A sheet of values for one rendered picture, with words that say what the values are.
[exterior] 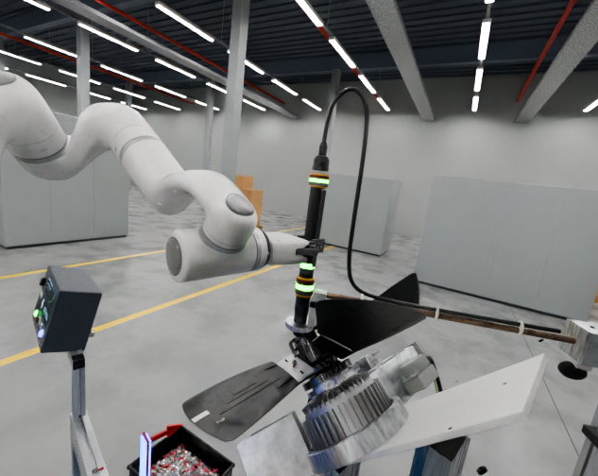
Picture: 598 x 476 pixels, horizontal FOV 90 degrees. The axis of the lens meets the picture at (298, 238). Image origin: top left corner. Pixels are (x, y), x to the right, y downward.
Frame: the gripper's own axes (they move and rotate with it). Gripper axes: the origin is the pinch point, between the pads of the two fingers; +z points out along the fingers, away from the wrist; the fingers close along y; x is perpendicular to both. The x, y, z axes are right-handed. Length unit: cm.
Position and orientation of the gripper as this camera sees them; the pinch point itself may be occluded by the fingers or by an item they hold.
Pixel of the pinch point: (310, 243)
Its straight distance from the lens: 68.9
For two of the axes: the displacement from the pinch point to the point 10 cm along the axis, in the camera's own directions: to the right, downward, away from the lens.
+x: 1.2, -9.7, -1.9
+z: 7.0, -0.5, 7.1
